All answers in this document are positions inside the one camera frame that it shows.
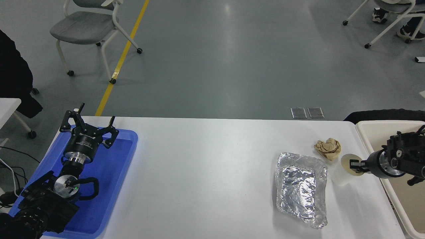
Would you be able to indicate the white-frame wheeled chair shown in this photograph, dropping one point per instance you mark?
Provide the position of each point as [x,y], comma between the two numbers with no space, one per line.
[395,6]

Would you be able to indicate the crumpled tan paper ball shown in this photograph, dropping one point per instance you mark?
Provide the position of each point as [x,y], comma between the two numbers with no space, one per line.
[327,149]

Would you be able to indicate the person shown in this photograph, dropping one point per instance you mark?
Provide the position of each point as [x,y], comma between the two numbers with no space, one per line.
[380,15]
[13,76]

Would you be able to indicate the white paper cup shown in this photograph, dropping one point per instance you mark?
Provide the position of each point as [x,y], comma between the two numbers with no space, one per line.
[340,176]

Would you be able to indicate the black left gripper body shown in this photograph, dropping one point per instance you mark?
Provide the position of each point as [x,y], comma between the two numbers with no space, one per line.
[83,142]

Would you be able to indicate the large pale bin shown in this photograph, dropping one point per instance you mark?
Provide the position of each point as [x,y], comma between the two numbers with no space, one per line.
[372,132]

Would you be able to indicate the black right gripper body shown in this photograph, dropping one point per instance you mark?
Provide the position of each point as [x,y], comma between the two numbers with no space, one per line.
[373,164]

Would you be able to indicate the grey seat white-frame chair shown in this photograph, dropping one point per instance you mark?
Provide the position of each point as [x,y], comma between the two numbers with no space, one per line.
[83,26]

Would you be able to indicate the black chair caster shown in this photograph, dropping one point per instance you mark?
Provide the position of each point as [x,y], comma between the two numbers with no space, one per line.
[35,91]

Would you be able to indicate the small white floor object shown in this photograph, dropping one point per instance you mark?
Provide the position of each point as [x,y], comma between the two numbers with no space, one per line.
[420,59]

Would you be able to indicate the metal floor socket plate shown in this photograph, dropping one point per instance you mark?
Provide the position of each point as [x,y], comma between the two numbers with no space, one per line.
[315,113]
[298,113]

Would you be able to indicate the blue plastic tray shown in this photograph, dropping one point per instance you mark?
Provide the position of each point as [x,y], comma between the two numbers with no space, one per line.
[109,172]

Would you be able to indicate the white object at floor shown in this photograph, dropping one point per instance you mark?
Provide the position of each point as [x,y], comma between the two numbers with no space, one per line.
[422,94]

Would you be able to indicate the silver foil tray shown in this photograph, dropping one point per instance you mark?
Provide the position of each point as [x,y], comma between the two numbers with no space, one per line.
[298,186]

